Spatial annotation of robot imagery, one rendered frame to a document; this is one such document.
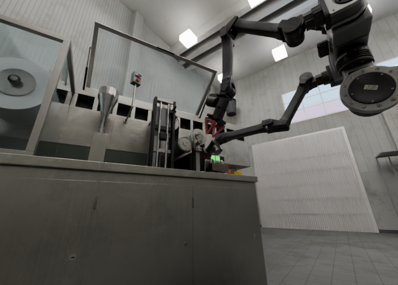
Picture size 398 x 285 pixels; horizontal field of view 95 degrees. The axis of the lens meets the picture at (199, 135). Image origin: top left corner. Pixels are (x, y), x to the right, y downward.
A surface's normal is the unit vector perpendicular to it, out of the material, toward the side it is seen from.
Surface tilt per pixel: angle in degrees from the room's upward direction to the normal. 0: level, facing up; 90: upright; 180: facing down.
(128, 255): 90
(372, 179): 90
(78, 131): 90
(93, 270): 90
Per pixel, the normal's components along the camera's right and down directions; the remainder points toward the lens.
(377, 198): -0.59, -0.29
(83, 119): 0.50, -0.33
